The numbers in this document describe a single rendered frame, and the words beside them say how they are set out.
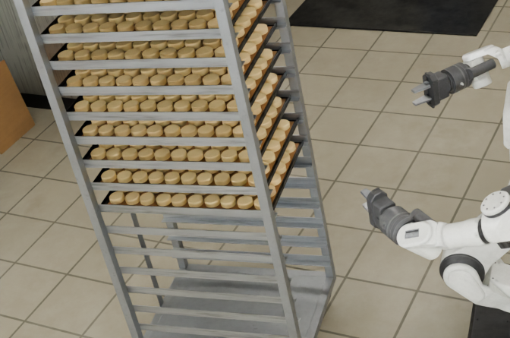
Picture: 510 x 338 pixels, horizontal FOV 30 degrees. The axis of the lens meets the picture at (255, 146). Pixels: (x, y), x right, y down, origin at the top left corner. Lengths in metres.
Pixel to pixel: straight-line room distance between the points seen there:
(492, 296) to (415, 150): 1.49
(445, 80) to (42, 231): 2.20
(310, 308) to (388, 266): 0.48
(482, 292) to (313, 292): 0.73
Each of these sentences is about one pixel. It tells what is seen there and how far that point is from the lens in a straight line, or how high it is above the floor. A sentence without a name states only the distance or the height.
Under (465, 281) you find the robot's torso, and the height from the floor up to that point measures 0.45.
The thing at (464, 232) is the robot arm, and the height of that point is 1.00.
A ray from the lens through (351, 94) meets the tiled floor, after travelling 5.02.
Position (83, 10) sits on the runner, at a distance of 2.77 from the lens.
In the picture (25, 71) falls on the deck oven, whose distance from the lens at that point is 5.49.
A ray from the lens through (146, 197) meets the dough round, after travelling 3.15.
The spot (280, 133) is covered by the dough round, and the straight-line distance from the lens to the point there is 3.13.
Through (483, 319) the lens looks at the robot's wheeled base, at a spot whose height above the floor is 0.19.
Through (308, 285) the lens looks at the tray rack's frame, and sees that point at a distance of 3.63.
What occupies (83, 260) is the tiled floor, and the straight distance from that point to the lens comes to 4.32.
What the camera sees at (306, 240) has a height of 0.33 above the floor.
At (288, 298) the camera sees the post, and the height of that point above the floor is 0.46.
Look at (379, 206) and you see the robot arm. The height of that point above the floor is 0.95.
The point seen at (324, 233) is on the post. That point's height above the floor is 0.36.
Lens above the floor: 2.53
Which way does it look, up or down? 32 degrees down
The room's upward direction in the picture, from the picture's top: 13 degrees counter-clockwise
